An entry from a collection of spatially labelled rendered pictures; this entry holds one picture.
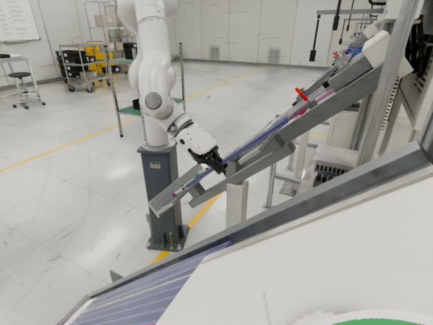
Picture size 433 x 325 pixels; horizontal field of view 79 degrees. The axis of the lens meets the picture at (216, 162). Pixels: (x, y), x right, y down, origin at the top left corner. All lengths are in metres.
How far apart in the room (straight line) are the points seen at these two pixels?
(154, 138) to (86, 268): 0.91
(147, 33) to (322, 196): 0.74
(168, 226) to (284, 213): 1.48
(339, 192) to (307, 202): 0.03
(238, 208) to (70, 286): 1.18
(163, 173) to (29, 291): 0.97
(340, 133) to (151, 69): 2.05
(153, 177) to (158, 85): 0.86
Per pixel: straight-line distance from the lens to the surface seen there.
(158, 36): 0.88
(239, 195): 0.89
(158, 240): 1.83
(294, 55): 10.06
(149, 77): 0.76
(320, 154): 1.67
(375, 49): 1.01
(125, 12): 1.11
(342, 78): 1.04
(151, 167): 1.50
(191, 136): 0.77
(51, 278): 1.91
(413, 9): 0.95
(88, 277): 1.82
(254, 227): 0.30
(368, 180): 0.24
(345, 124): 2.55
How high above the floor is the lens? 1.29
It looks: 28 degrees down
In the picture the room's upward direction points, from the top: straight up
